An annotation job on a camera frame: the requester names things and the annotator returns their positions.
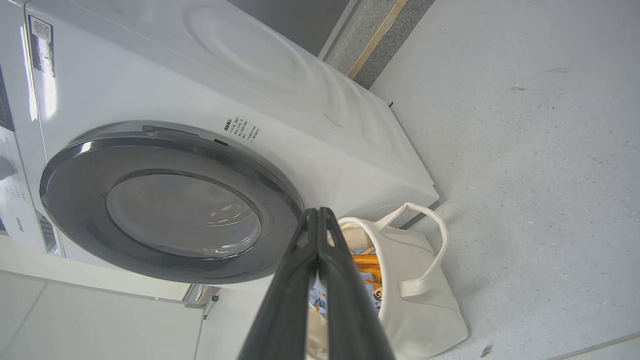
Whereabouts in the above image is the white washing machine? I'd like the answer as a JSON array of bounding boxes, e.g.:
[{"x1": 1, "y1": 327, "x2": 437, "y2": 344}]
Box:
[{"x1": 0, "y1": 0, "x2": 441, "y2": 296}]

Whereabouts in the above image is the small printed text label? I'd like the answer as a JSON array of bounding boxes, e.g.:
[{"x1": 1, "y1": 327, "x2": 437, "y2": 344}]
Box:
[{"x1": 223, "y1": 116, "x2": 261, "y2": 144}]

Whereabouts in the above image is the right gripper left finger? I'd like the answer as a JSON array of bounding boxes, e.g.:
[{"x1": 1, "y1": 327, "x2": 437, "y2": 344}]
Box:
[{"x1": 237, "y1": 207, "x2": 319, "y2": 360}]

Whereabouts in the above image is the grey top barcode sticker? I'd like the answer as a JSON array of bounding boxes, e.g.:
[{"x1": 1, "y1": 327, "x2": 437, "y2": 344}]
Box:
[{"x1": 27, "y1": 15, "x2": 56, "y2": 77}]

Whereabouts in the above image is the dark control display panel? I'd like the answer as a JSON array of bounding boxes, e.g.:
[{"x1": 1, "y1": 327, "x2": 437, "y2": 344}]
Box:
[{"x1": 0, "y1": 65, "x2": 15, "y2": 133}]

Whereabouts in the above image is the light blue bear print garment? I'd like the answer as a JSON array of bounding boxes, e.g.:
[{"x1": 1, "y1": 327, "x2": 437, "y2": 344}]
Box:
[{"x1": 308, "y1": 282, "x2": 328, "y2": 319}]

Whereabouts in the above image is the orange cartoon print garment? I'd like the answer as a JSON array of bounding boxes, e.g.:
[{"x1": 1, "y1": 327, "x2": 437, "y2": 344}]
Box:
[{"x1": 348, "y1": 246, "x2": 385, "y2": 313}]

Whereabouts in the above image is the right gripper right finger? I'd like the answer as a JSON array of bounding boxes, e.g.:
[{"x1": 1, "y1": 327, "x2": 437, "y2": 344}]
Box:
[{"x1": 317, "y1": 207, "x2": 396, "y2": 360}]

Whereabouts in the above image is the cream canvas laundry basket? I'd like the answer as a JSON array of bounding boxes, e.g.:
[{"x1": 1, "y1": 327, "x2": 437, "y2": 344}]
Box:
[{"x1": 305, "y1": 202, "x2": 469, "y2": 360}]

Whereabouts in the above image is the wooden baseboard strip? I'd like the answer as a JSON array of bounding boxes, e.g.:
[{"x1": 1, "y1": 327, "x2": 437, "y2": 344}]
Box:
[{"x1": 346, "y1": 0, "x2": 408, "y2": 80}]

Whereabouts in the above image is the grey metal fitting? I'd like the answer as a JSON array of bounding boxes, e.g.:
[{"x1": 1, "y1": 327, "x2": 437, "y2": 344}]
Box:
[{"x1": 182, "y1": 283, "x2": 222, "y2": 321}]

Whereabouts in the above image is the black round glass washer door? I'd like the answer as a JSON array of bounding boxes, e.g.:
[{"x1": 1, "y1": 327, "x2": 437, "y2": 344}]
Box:
[{"x1": 39, "y1": 131, "x2": 304, "y2": 285}]

